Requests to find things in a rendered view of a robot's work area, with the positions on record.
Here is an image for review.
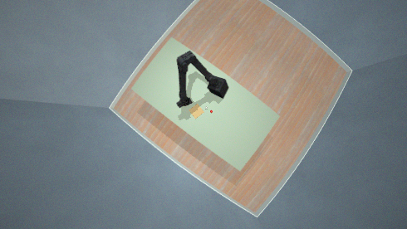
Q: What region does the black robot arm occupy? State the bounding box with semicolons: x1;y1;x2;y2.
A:
176;51;222;108

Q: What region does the tan mat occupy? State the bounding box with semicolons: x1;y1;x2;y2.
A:
189;104;204;118

